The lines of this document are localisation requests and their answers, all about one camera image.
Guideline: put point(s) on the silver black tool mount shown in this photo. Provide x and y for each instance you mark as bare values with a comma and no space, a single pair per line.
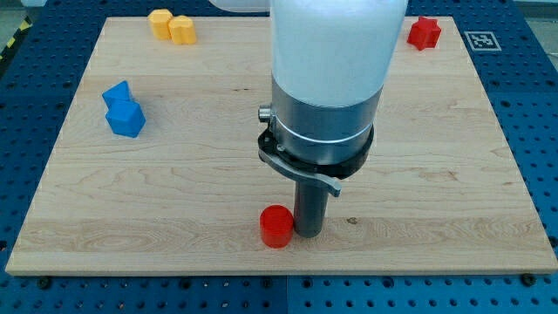
316,145

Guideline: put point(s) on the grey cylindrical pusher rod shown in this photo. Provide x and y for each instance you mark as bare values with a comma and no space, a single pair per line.
309,209

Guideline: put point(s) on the red cylinder block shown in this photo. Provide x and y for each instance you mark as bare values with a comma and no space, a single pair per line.
276,226

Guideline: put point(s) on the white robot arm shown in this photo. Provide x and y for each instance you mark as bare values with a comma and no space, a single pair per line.
330,59

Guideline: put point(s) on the red star block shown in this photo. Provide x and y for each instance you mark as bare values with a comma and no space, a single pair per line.
424,33

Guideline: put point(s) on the wooden board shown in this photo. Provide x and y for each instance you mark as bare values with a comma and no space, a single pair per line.
440,193

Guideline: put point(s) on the yellow heart block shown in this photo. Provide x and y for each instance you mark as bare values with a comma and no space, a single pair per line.
182,30

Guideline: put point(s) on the fiducial marker tag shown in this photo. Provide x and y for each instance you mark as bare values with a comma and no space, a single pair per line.
482,41

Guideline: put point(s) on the blue cube block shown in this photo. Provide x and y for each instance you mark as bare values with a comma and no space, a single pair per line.
125,118

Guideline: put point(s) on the yellow hexagon block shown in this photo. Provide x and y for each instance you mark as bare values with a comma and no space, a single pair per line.
158,21

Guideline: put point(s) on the blue triangle block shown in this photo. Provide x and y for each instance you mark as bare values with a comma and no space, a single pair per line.
121,91

